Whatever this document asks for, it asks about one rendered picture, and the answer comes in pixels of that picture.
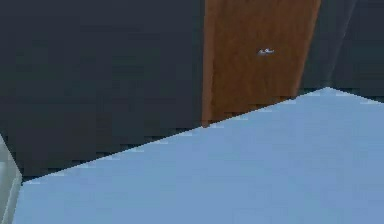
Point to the white cupboard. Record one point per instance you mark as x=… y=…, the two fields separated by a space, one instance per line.
x=6 y=186

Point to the brown wooden room door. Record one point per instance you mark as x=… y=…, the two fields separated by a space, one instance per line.
x=253 y=73

